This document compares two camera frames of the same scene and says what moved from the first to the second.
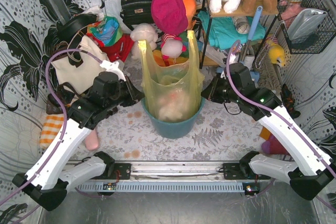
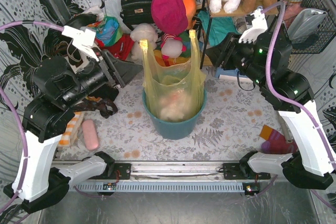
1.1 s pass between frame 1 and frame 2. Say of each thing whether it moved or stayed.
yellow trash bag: stayed
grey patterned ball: stayed
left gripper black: moved
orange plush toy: stayed
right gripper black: moved
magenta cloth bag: stayed
